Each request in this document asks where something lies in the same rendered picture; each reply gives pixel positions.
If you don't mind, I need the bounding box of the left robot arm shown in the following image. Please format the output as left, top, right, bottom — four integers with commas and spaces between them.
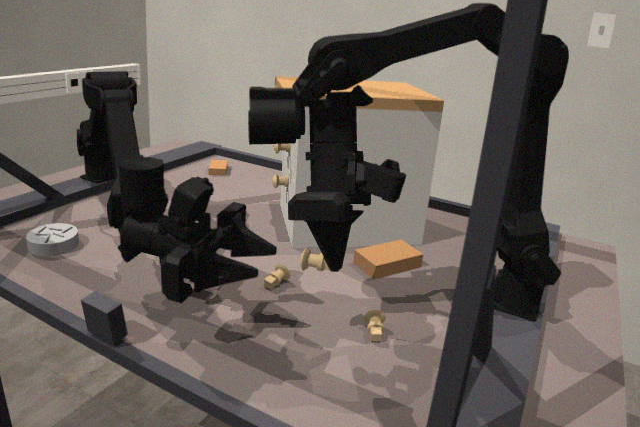
77, 71, 214, 262

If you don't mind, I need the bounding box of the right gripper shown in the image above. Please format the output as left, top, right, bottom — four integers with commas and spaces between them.
288, 142, 371, 272

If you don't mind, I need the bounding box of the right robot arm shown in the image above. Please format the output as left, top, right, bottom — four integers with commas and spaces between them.
248, 3, 569, 321

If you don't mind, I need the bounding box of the small grey chest of drawers with wooden top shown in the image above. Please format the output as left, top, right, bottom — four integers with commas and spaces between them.
280, 81, 444, 248

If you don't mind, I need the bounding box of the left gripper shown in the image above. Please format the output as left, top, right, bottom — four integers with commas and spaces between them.
150, 202, 277, 303

